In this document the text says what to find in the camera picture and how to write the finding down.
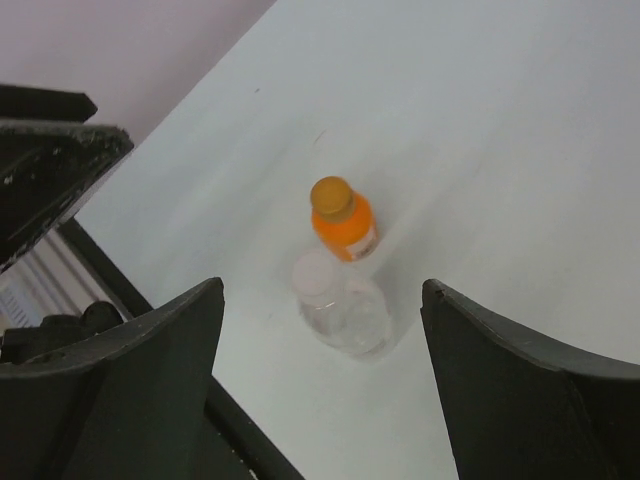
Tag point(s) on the clear water bottle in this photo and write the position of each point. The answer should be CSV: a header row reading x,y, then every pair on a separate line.
x,y
352,316

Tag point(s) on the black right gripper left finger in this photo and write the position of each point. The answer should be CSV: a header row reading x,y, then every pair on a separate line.
x,y
41,411

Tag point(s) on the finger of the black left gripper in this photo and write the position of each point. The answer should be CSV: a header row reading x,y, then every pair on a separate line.
x,y
46,167
30,103

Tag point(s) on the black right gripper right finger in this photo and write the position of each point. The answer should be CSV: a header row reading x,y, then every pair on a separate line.
x,y
521,405

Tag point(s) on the orange juice bottle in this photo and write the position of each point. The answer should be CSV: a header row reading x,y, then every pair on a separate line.
x,y
343,219

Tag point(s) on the white bottle cap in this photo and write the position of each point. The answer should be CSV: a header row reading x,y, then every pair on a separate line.
x,y
313,274

